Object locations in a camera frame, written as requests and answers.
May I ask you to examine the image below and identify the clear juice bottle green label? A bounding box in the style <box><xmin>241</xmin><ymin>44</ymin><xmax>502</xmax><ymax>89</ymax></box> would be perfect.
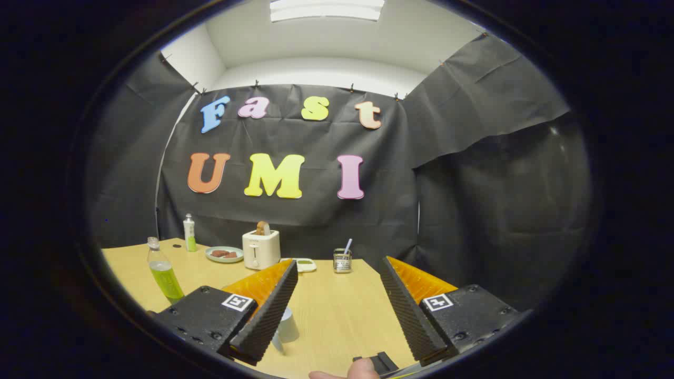
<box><xmin>147</xmin><ymin>237</ymin><xmax>185</xmax><ymax>305</ymax></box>

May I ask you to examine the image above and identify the ceiling light panel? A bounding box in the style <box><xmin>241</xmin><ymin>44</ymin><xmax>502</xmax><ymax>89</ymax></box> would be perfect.
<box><xmin>270</xmin><ymin>0</ymin><xmax>385</xmax><ymax>23</ymax></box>

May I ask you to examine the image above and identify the black backdrop cloth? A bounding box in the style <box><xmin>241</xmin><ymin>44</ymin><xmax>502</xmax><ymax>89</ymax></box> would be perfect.
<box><xmin>87</xmin><ymin>34</ymin><xmax>590</xmax><ymax>311</ymax></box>

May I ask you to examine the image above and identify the pale green plate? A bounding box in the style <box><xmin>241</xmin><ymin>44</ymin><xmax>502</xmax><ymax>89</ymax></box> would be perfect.
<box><xmin>205</xmin><ymin>246</ymin><xmax>244</xmax><ymax>263</ymax></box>

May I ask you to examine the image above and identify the white cup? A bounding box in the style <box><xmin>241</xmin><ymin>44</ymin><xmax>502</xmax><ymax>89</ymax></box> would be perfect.
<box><xmin>271</xmin><ymin>307</ymin><xmax>301</xmax><ymax>354</ymax></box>

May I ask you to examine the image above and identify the wooden table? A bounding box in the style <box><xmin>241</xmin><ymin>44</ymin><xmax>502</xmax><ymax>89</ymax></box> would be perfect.
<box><xmin>101</xmin><ymin>238</ymin><xmax>422</xmax><ymax>379</ymax></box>

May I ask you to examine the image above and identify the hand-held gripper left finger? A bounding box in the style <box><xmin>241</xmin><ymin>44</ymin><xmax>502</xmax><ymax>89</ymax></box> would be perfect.
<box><xmin>153</xmin><ymin>258</ymin><xmax>299</xmax><ymax>366</ymax></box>

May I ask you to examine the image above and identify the white toaster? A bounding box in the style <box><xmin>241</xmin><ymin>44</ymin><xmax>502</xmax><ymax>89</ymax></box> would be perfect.
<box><xmin>242</xmin><ymin>230</ymin><xmax>281</xmax><ymax>271</ymax></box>

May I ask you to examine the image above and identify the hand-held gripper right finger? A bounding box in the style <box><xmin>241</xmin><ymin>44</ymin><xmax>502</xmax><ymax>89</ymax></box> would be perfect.
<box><xmin>380</xmin><ymin>256</ymin><xmax>522</xmax><ymax>367</ymax></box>

